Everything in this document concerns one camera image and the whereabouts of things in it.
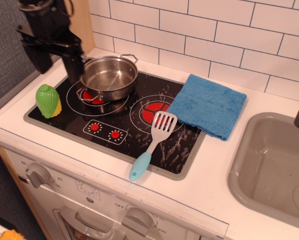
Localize grey right oven knob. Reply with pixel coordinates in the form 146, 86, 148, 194
121, 207, 154, 237

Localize blue folded cloth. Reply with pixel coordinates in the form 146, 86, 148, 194
167, 74, 247, 141

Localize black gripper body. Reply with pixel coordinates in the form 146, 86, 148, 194
17, 9, 85, 62

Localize grey oven door handle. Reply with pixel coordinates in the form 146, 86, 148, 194
59, 206, 128, 240

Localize wooden side panel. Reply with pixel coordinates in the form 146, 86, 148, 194
70, 0, 95, 54

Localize grey left oven knob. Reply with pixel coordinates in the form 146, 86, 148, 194
25, 163, 51, 189

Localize green yellow toy corn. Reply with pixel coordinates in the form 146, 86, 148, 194
35, 84, 62, 119

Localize grey sink basin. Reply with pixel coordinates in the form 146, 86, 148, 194
228, 112, 299, 228

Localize black toy stovetop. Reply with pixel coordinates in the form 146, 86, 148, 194
24, 72, 205, 181

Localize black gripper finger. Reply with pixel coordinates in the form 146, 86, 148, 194
61, 55, 84, 84
23, 46, 52, 74

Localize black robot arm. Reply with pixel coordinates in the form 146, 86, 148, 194
16, 0, 84, 84

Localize grey oven knob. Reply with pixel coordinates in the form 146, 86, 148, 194
121, 207, 154, 237
25, 163, 51, 189

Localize stainless steel pot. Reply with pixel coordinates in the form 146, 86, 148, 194
79, 54, 138, 102

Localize orange black object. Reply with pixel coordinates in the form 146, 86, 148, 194
0, 229, 25, 240

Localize white spatula blue handle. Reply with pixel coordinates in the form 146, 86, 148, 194
129, 111, 178, 181

